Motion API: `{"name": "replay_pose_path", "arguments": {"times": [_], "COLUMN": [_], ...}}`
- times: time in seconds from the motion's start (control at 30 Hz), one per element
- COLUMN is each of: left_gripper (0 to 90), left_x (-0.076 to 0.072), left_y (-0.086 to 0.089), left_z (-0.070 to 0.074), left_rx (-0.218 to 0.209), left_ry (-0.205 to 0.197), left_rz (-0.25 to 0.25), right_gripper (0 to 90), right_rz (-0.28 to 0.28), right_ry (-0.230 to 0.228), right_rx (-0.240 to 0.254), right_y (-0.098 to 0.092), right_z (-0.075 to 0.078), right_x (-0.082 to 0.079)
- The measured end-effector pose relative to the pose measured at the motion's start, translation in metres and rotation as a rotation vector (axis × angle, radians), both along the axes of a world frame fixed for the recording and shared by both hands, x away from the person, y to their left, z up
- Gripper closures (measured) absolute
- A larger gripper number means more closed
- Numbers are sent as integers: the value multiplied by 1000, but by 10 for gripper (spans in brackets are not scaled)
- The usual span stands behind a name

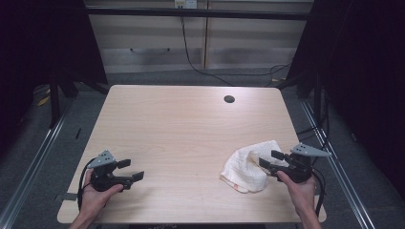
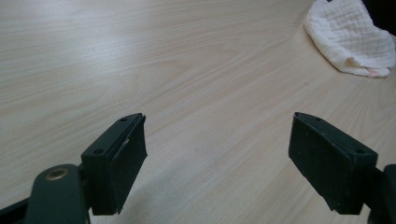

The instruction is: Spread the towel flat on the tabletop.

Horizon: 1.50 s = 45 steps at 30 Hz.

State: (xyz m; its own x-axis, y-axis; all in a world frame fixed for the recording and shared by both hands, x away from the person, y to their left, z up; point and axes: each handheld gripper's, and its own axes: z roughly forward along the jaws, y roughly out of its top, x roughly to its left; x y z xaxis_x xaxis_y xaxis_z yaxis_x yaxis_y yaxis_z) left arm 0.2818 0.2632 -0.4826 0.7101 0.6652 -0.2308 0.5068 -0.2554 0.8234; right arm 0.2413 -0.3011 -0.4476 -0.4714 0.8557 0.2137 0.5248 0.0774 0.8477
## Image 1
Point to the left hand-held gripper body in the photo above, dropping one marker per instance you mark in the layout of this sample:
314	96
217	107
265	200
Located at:
103	178

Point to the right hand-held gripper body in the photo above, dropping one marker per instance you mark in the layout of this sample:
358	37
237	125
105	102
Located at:
297	168

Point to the white towel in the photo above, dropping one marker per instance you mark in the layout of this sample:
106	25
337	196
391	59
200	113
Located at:
246	170

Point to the person's left hand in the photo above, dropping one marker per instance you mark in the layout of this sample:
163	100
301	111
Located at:
92	200

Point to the person's right hand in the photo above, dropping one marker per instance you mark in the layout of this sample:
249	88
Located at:
299	194

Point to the grey tape piece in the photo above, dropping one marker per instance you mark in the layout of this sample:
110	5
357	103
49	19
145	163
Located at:
68	196

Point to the black stand leg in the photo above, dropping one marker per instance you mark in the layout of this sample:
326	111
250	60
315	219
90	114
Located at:
54	105

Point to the yellow floor tape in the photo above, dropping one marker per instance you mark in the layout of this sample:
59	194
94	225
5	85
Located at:
44	100

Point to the black curtain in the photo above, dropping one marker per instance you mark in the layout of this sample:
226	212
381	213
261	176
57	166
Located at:
41	47
366	79

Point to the black horizontal bar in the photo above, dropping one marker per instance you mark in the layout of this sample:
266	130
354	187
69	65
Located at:
197	13

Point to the metal floor rail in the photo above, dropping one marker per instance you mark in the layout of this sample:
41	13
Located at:
31	165
340	175

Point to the white wall socket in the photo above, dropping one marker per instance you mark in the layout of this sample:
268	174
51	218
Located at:
185	3

